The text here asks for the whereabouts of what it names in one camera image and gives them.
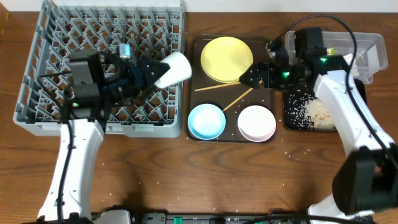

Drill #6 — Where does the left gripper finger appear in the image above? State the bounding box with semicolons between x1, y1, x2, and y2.
139;59;170;86
136;85;161;98

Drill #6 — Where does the cream plastic cup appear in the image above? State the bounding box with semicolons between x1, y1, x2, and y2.
155;52;192;88

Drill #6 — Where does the white paper napkin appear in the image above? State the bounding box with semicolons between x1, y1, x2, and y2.
343;54;359;78

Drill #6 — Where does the pink bowl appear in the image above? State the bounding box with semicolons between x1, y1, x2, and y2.
238;105;277;142

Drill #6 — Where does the light blue bowl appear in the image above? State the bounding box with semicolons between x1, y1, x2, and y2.
187;103;226;141

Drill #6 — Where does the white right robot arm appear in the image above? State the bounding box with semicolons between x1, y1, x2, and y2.
261;27;397;223

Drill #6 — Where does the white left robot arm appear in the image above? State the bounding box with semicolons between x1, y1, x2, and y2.
36;44;192;223

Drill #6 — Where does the black waste tray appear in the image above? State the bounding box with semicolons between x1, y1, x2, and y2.
282;77;368;133

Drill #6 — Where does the lower wooden chopstick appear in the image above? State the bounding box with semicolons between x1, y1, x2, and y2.
223;88;253;112

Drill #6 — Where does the wooden chopstick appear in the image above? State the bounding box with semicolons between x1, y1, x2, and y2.
194;82;241;91
223;88;253;112

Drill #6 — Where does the upper wooden chopstick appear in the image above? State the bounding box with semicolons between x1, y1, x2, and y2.
194;82;241;91

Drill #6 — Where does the dark brown serving tray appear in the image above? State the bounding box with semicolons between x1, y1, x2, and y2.
187;35;275;143

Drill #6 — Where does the yellow plate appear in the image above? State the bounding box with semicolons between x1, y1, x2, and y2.
200;36;254;83

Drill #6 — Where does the grey dish rack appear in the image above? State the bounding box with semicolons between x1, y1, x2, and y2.
13;1;185;138

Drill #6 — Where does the pile of rice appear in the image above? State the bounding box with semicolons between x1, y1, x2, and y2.
304;99;335;131

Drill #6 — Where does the clear plastic bin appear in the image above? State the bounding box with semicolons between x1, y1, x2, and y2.
277;30;389;85

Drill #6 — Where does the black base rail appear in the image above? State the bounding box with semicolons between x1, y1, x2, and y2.
93;212;374;224

